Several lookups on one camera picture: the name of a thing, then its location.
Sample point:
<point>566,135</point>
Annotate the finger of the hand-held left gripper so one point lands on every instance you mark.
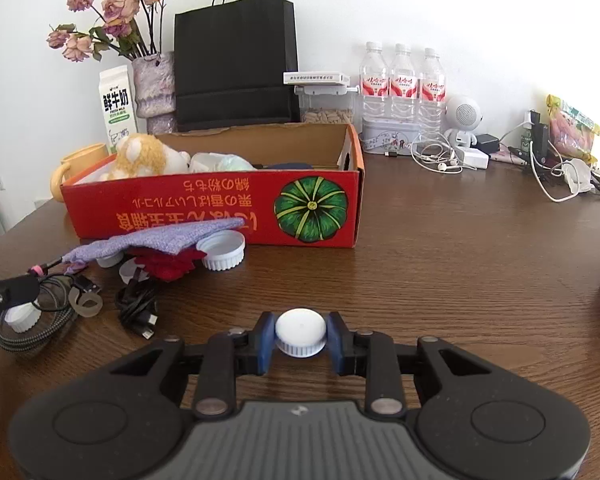
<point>10,290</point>

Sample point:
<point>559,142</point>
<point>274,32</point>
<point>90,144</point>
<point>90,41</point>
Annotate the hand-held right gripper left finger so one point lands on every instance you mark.
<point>266,345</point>

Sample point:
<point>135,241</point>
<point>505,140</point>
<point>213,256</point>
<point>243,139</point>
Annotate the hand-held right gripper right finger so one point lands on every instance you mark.
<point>336,345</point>

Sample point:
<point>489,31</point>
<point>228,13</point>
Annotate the large white ribbed cap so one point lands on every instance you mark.
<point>222,255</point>

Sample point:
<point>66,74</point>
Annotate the red green fabric ornament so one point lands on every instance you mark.
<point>165,262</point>

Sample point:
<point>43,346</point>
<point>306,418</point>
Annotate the red cardboard box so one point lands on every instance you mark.
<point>205,205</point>

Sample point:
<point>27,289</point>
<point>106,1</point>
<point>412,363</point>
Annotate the purple cloth pouch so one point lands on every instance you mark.
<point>155,240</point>

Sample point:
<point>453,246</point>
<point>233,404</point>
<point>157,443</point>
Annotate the dark blue pouch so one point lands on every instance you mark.
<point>290,165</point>

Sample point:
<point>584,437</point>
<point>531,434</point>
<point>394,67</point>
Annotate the yellow white plush toy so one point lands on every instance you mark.
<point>140,157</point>

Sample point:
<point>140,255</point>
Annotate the white plastic bag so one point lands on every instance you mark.
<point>220,162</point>

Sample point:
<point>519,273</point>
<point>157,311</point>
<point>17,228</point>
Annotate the yellow mug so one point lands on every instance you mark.
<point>80,157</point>

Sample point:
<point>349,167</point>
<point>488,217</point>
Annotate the white earphones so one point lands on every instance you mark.
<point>442,165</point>

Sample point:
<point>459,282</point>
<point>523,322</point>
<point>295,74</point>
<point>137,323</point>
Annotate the white milk carton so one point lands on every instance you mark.
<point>117,110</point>

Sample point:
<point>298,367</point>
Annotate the white printed tin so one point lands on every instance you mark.
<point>385,137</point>

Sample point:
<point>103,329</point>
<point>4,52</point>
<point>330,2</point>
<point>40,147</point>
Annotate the white charger block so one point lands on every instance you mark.
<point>475,158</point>

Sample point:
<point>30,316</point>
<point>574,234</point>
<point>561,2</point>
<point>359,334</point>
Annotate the clear snack container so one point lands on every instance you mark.
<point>327,105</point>

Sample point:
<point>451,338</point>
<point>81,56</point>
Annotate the purple white vase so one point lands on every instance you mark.
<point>152,85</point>

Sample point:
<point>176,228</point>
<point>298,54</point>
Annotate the black power adapter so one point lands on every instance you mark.
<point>487,143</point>

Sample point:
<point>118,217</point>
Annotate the white robot speaker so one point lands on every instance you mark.
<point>462,112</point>

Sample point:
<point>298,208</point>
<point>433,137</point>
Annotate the flat white box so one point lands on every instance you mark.
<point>317,78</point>

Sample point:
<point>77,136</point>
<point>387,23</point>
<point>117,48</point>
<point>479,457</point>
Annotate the small green bottle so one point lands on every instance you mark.
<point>526,140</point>

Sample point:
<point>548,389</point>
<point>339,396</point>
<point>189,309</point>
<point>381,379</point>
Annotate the black paper bag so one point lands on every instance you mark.
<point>235,60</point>

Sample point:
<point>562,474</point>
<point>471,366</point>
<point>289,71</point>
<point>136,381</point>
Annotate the black upright device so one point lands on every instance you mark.
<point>540,142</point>

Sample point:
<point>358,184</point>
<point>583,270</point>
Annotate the dried pink roses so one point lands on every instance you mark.
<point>115,7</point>

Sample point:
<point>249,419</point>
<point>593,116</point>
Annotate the yellow green snack packet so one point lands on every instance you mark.
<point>572,132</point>

